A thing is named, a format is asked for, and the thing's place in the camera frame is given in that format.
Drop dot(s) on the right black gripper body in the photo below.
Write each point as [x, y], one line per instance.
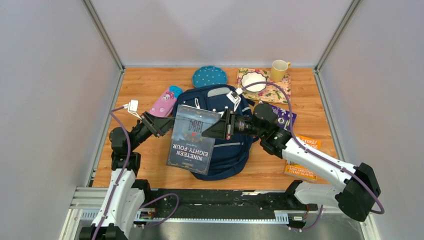
[238, 125]

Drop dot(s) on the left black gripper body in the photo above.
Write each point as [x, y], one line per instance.
[147, 121]

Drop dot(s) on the pink cartoon pencil case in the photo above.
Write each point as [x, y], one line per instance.
[165, 103]

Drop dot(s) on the navy blue student backpack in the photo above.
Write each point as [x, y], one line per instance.
[228, 157]

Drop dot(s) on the dark blue 1984 book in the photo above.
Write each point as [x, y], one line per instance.
[188, 149]

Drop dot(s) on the purple paperback book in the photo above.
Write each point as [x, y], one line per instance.
[283, 117]

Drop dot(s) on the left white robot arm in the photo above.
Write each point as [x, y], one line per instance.
[122, 185]

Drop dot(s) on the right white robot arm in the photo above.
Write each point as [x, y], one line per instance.
[353, 189]

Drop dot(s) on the floral rectangular tray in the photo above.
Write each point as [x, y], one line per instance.
[271, 93]

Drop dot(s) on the white scalloped bowl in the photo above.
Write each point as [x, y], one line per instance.
[251, 82]

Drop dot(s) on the blue polka dot plate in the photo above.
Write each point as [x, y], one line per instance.
[209, 75]

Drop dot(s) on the yellow ceramic mug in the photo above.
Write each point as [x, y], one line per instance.
[279, 69]

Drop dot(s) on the orange Treehouse book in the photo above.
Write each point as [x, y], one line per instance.
[298, 171]

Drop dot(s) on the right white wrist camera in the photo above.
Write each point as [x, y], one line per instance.
[235, 97]

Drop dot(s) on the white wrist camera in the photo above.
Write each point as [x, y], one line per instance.
[235, 97]
[132, 108]

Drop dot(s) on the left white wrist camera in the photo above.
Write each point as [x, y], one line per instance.
[132, 108]

